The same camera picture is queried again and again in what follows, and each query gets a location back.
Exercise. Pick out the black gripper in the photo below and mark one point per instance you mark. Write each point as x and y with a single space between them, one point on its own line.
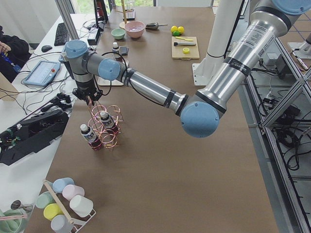
85 85

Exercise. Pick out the copper wire bottle basket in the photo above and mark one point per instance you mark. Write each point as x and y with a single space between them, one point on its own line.
108 137

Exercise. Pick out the tea bottle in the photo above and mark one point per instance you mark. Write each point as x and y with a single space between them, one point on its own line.
90 136
116 52
108 122

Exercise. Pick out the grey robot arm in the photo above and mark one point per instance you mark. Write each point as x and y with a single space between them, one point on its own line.
201 113

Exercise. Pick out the cream rabbit tray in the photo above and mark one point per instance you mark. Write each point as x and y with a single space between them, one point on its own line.
104 82

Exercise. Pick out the dark thermos bottle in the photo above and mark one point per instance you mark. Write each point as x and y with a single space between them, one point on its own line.
65 61

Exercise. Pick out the blue teach pendant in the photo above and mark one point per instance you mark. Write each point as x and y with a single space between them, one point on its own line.
42 74

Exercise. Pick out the grey folded cloth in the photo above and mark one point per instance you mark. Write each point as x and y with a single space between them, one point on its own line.
124 50

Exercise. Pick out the black computer mouse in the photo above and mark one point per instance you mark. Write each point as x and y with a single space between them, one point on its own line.
46 48

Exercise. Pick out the black keyboard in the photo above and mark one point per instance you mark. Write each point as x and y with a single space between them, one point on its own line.
61 35

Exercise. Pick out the green bowl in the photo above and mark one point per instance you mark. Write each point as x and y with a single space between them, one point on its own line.
118 33

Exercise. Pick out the pink bowl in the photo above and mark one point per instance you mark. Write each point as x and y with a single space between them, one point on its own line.
134 29

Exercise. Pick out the seated person dark jacket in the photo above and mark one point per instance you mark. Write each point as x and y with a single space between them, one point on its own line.
14 54

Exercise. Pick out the wooden stand with pegs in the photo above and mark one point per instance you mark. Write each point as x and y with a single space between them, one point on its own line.
126 8

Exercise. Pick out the steel ice scoop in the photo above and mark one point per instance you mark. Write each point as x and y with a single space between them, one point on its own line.
154 26

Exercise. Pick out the blue cup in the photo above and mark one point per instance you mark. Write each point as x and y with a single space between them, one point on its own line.
60 184

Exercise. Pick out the steel muddler black tip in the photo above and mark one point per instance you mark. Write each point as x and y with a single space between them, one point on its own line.
183 44

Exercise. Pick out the pink cup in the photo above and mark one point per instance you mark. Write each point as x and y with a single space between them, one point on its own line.
72 190

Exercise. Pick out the yellow plastic knife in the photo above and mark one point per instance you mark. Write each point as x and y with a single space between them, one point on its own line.
183 38

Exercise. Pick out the yellow lemon upper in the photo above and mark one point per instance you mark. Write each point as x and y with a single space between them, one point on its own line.
174 28

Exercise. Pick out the yellow lemon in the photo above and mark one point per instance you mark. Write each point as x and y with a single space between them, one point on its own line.
181 29
174 28

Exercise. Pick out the half lemon slice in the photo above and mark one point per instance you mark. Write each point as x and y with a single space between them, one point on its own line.
186 50

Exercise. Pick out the bamboo cutting board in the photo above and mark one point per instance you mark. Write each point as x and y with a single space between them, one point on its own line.
177 52

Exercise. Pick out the yellow lemon lower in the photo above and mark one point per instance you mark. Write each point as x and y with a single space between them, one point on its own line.
181 29

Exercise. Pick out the green cup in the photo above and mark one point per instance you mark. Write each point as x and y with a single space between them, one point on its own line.
44 199

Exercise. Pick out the white cup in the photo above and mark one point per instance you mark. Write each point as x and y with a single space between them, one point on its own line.
81 206

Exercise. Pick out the yellow cup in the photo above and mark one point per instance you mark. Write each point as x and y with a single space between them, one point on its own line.
51 211

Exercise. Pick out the steel cone jigger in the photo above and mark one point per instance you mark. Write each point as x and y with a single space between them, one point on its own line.
17 205

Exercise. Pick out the grey cup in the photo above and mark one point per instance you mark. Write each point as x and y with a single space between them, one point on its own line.
60 224

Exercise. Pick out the aluminium frame post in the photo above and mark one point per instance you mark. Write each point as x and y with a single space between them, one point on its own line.
70 24

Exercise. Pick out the white wire cup rack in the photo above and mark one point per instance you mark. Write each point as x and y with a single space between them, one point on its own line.
77 221

